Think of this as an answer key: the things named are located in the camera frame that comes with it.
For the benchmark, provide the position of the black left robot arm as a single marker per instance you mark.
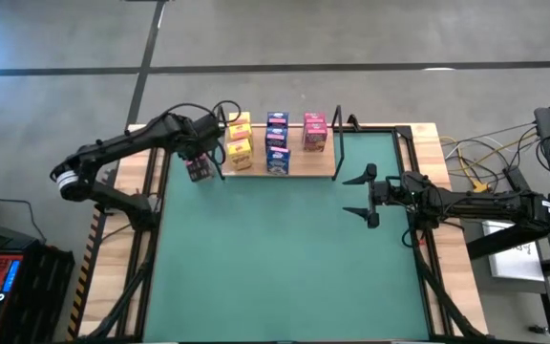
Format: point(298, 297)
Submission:
point(122, 141)

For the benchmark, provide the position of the wooden shelf board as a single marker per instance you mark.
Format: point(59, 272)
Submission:
point(308, 165)

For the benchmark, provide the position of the black table clamp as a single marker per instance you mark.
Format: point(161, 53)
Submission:
point(353, 122)

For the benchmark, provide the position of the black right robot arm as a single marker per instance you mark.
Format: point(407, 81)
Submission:
point(494, 206)

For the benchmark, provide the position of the blue Frosted Flakes cereal box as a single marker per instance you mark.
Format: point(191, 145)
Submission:
point(278, 118)
point(278, 161)
point(276, 136)

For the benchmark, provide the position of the red black equipment case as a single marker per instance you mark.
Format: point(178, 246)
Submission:
point(22, 296)

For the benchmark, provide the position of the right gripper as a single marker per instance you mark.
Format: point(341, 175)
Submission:
point(399, 191)

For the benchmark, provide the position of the black metal table frame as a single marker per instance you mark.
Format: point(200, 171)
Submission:
point(403, 136)

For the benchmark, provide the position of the black power brick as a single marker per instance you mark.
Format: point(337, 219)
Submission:
point(518, 183)

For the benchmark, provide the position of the magenta Raisin Bran cereal box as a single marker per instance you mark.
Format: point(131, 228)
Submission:
point(315, 138)
point(315, 117)
point(200, 169)

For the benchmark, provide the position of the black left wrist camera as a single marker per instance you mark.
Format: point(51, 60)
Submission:
point(208, 127)

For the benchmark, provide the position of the black slanted beam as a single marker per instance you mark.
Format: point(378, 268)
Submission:
point(504, 241)

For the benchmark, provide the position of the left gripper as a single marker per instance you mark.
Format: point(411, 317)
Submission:
point(194, 145)

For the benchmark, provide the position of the teal table mat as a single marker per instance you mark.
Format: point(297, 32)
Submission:
point(265, 263)

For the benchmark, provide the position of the yellow black hazard tape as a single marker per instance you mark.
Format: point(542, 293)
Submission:
point(85, 272)

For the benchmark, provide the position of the yellow Corn Pops cereal box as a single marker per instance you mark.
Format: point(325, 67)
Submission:
point(240, 117)
point(240, 131)
point(239, 155)

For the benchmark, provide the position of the black metal shelf frame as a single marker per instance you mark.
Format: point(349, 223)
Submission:
point(342, 143)
point(223, 176)

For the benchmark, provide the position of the white board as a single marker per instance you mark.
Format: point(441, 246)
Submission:
point(518, 267)

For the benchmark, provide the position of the small black floor object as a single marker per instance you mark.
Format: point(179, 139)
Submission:
point(537, 329)

